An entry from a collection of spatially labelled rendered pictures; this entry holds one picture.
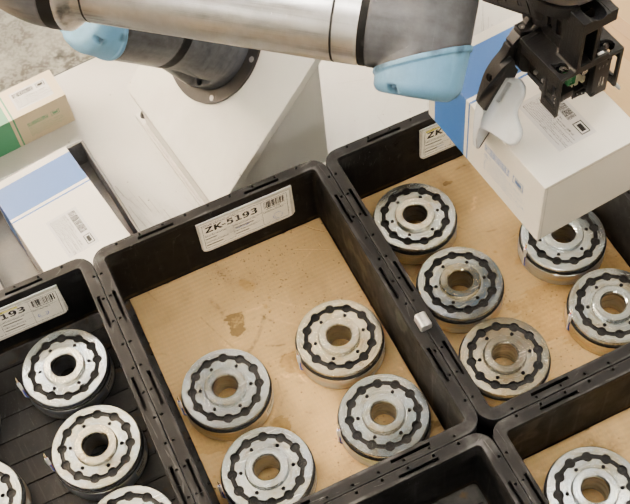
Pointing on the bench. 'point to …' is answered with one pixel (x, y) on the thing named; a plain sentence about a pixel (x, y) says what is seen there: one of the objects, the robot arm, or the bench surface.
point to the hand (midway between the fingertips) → (531, 111)
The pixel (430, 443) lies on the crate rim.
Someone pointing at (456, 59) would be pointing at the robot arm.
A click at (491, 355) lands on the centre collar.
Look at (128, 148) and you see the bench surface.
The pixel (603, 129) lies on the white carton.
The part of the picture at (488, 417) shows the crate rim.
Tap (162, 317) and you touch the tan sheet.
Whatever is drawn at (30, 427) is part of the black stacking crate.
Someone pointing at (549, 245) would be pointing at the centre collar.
